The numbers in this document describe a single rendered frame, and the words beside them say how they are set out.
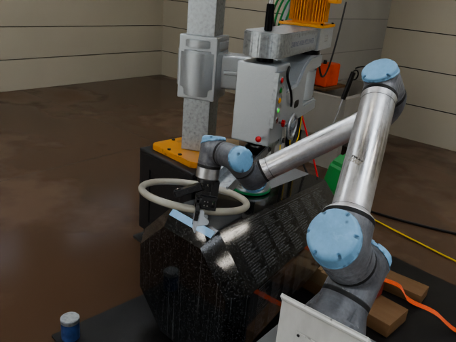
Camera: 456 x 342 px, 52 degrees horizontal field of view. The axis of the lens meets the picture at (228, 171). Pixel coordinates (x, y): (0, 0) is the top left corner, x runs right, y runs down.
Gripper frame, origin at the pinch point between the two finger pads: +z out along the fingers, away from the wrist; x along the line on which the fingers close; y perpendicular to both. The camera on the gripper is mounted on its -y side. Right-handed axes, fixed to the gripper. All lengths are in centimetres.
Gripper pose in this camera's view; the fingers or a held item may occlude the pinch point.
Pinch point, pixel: (193, 226)
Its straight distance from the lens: 186.9
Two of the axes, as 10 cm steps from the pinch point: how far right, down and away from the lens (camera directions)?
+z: -1.7, 9.7, 1.9
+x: -0.8, -2.0, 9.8
